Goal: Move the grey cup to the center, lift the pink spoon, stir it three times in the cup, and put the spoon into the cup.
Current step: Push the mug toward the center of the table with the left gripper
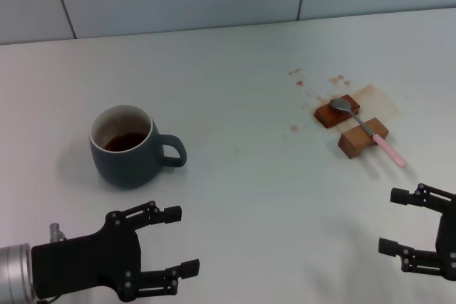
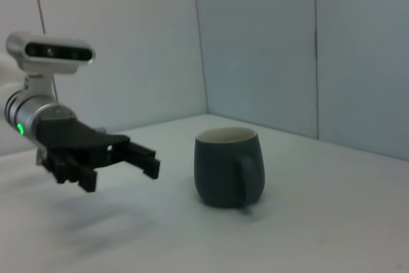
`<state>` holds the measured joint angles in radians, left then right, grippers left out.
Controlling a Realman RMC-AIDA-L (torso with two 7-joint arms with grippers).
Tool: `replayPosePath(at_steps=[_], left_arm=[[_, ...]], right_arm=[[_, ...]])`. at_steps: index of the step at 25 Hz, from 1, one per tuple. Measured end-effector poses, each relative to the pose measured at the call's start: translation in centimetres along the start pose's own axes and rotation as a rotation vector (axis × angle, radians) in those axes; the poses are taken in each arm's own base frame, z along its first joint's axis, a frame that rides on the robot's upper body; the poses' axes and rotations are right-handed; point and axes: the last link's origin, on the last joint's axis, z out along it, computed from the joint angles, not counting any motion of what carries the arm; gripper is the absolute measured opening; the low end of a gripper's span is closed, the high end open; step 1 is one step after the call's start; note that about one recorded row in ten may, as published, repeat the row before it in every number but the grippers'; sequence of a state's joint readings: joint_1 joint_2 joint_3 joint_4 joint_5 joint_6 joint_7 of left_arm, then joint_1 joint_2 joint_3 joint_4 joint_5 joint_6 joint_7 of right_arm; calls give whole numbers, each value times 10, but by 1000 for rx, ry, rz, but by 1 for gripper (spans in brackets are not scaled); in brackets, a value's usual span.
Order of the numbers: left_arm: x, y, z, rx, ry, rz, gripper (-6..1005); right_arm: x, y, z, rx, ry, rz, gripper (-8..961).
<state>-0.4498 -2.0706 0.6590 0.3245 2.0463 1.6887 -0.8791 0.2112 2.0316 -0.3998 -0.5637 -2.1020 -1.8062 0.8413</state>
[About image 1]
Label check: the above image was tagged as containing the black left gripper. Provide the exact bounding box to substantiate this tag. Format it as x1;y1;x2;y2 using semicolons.
31;201;201;303

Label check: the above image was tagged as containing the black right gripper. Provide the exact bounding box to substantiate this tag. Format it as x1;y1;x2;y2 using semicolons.
378;183;456;281

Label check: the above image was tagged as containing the grey ceramic mug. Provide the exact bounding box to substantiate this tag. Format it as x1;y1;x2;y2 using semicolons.
88;104;188;191

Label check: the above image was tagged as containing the pink handled metal spoon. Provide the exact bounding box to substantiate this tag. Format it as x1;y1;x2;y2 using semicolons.
328;98;408;168

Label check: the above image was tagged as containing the light brown wooden block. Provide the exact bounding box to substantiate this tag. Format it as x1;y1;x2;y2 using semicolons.
337;117;390;159

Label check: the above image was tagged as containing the dark brown coffee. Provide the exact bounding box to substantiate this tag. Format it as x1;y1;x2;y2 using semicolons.
103;132;148;152

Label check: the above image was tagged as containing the brown liquid stain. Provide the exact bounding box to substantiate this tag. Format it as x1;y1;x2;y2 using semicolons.
288;68;403;132

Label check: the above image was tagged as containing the dark reddish wooden block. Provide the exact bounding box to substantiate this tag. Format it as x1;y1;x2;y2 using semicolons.
313;93;361;129

